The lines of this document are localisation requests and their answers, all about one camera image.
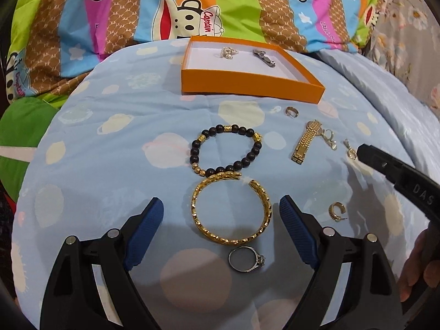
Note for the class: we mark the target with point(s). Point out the person's right hand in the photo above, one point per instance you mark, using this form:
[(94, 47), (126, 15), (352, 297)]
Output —
[(417, 264)]

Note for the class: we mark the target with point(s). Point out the gold watch band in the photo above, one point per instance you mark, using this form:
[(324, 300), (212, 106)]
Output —
[(305, 142)]

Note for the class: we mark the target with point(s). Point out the silver wristwatch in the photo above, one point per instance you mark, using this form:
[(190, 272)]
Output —
[(263, 56)]

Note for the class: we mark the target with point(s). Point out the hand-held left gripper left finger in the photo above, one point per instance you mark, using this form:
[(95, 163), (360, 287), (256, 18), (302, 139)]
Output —
[(147, 234)]

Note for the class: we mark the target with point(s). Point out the light blue sheet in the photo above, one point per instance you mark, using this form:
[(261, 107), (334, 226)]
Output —
[(388, 89)]

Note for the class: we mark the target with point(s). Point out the silver hoop earring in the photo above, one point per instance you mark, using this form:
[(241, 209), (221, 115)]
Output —
[(329, 139)]

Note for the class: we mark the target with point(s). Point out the colourful striped cartoon blanket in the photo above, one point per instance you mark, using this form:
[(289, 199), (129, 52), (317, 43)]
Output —
[(137, 13)]

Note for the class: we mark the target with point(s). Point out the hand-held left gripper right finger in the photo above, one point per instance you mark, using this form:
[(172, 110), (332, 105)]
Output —
[(295, 234)]

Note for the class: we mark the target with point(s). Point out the floral cloth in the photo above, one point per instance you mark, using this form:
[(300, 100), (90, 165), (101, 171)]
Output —
[(405, 24)]

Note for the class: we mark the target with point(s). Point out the gold bangle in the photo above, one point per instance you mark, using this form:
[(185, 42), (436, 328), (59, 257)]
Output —
[(231, 209)]

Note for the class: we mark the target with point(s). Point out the orange jewelry box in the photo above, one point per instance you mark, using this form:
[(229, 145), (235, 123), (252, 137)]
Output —
[(240, 75)]

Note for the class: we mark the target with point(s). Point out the blue planet-print pillow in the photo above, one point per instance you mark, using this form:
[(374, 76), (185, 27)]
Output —
[(120, 137)]

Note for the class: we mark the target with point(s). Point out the gold hoop earring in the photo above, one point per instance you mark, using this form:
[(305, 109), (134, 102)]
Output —
[(335, 212)]

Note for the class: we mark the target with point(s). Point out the dark patterned cloth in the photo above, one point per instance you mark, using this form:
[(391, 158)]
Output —
[(7, 240)]

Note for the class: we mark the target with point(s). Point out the green cloth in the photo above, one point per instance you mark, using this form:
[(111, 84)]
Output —
[(24, 137)]

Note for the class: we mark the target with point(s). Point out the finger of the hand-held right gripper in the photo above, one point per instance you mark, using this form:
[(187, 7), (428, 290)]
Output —
[(378, 163)]

